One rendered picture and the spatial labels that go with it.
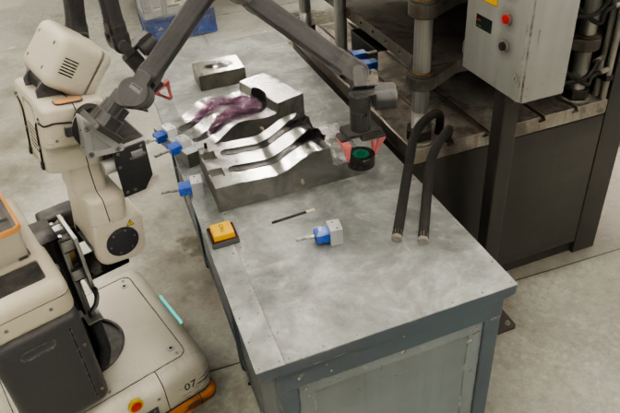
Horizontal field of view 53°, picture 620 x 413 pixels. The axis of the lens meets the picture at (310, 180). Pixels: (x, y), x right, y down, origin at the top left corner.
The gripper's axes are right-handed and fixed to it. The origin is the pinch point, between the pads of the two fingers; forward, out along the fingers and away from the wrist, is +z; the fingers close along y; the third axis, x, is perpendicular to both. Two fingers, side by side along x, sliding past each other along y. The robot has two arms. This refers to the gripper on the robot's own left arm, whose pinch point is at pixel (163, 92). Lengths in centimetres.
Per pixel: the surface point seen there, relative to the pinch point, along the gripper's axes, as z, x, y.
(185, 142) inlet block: 9.7, 7.5, -16.5
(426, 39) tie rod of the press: 15, -68, -61
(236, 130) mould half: 18.3, -8.0, -20.8
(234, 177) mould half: 8.6, 6.6, -48.4
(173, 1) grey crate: 121, -91, 286
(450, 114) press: 59, -70, -54
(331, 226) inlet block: 16, -1, -83
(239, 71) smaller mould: 33, -33, 24
